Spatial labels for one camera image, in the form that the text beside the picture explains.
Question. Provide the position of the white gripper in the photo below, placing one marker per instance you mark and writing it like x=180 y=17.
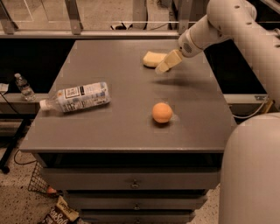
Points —
x=186 y=45

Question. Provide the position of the yellow sponge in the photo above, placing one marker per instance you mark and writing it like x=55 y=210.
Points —
x=152 y=59

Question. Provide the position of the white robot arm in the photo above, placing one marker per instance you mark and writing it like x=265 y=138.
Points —
x=250 y=170

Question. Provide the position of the orange fruit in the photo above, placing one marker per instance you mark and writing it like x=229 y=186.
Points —
x=162 y=112

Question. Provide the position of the large clear labelled plastic bottle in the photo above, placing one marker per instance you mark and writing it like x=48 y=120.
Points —
x=78 y=98

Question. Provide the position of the grey drawer cabinet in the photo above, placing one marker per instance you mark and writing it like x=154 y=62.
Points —
x=114 y=163

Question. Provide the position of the small clear water bottle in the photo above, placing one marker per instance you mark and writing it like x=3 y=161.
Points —
x=24 y=87

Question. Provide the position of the snack chip bag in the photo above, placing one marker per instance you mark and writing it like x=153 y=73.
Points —
x=61 y=213

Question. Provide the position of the black table leg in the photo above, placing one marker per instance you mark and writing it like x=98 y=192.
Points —
x=11 y=145

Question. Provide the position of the metal railing frame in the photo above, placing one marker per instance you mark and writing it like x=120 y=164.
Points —
x=98 y=19

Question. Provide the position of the wire mesh basket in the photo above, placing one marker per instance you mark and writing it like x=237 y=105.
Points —
x=38 y=185

